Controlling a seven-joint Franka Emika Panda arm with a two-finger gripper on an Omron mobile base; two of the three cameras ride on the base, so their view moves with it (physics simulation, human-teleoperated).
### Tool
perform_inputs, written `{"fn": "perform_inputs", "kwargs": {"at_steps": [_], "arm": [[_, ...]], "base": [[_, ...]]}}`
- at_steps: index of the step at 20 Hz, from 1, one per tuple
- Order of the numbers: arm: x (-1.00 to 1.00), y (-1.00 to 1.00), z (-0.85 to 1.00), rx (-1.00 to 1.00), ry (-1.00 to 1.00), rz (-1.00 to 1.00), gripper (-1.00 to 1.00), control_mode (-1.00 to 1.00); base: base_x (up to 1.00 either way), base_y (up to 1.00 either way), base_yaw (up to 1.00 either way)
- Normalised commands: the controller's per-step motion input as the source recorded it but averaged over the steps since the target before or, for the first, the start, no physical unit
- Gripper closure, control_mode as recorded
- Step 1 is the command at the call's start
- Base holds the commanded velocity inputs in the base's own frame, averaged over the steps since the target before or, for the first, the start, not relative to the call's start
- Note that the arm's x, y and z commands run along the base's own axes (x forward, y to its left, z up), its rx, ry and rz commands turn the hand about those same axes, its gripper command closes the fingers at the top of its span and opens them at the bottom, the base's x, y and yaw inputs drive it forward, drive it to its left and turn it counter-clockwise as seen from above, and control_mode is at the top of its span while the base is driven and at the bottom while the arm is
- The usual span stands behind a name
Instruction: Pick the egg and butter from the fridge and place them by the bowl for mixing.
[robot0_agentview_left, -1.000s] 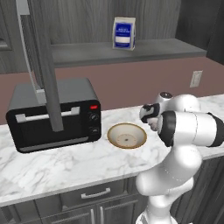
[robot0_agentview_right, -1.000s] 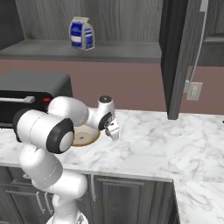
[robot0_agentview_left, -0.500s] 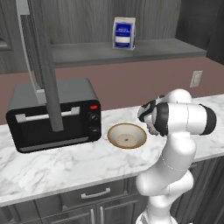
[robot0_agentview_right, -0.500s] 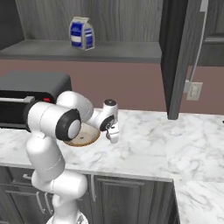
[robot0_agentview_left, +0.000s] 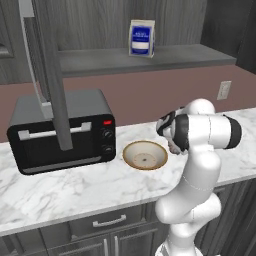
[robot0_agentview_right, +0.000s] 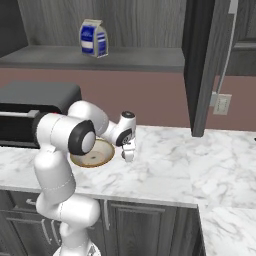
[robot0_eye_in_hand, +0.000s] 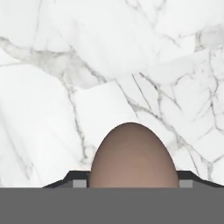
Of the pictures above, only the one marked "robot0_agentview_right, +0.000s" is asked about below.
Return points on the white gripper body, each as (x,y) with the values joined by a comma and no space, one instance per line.
(128,152)

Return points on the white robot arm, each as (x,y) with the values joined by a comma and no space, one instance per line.
(55,173)

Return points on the white and brown bowl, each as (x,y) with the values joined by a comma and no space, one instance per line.
(96,156)

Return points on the dark grey base cupboard door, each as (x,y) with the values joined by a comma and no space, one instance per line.
(141,230)
(25,236)

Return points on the black toaster oven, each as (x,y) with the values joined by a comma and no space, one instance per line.
(23,110)

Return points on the dark grey drawer front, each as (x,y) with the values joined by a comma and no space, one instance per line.
(23,200)

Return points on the blue and white milk carton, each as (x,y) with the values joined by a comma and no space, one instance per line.
(92,38)

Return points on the dark grey upper cupboard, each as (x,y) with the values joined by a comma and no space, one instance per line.
(240,36)

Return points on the grey wall shelf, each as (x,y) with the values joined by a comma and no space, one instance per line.
(100,58)

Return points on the white wall socket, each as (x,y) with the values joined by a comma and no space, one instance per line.
(222,104)

